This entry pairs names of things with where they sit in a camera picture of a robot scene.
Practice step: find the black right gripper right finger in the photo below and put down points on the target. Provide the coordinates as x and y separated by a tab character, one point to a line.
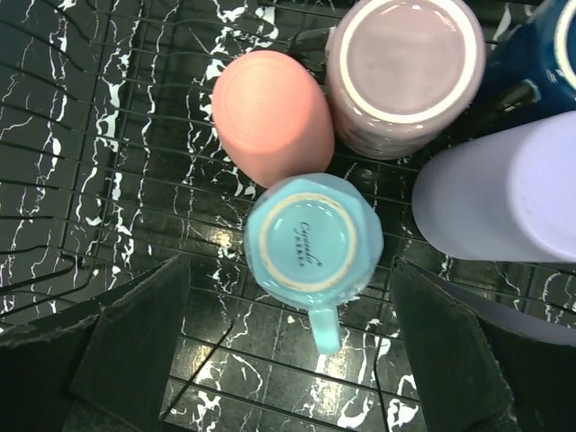
480	365

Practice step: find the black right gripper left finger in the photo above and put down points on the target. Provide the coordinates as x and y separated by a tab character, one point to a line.
100	365

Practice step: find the lavender plastic cup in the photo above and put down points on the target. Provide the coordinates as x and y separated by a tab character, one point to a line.
508	196

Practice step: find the light blue ceramic mug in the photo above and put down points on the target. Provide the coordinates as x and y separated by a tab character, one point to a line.
313	242

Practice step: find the pink plastic cup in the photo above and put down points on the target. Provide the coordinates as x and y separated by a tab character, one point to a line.
272	117

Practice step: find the dark blue ceramic mug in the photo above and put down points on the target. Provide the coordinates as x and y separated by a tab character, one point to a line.
531	75

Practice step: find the mauve ceramic mug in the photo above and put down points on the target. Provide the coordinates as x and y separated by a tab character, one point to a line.
400	72

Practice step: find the black wire dish rack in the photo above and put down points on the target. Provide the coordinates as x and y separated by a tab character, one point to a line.
110	165

